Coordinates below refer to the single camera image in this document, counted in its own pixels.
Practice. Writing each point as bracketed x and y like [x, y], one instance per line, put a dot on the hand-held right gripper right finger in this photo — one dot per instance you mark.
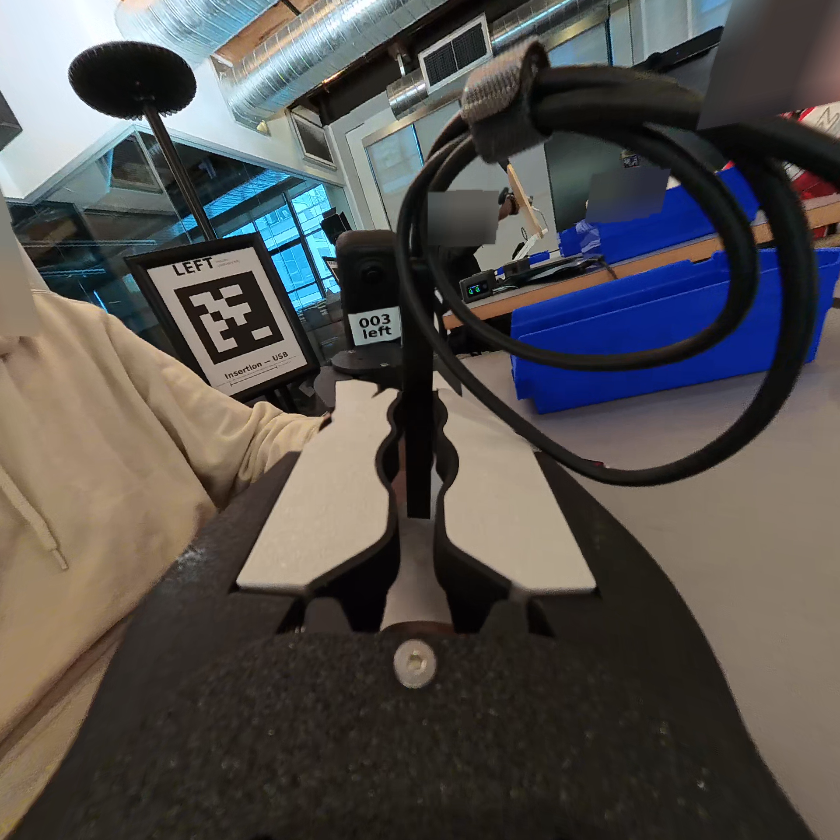
[512, 518]

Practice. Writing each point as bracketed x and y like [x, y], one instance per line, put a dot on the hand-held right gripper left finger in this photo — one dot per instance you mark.
[321, 518]

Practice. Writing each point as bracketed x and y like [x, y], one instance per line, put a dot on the small black display device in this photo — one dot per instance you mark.
[478, 287]

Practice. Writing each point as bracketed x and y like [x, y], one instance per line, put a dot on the blue plastic bin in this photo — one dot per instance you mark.
[709, 220]
[623, 354]

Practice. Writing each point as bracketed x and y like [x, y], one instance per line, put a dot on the white board stand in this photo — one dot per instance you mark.
[528, 248]

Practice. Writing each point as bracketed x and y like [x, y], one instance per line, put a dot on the person's beige hoodie torso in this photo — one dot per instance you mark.
[52, 426]

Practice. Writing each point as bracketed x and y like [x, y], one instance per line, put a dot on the white vent grille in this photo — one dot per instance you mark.
[456, 52]

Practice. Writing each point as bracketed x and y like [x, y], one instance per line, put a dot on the wooden edged table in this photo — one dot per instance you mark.
[807, 211]

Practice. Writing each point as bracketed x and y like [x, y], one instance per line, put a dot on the red white printed object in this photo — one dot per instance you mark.
[814, 164]

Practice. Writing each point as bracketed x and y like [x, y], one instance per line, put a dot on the grey monitor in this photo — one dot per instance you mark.
[761, 59]

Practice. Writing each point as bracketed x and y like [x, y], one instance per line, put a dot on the small wall vent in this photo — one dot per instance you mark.
[313, 138]

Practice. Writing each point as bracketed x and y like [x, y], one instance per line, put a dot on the short silver duct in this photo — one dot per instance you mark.
[410, 92]

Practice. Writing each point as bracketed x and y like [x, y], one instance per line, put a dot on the silver ventilation duct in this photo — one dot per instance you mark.
[184, 26]
[308, 65]

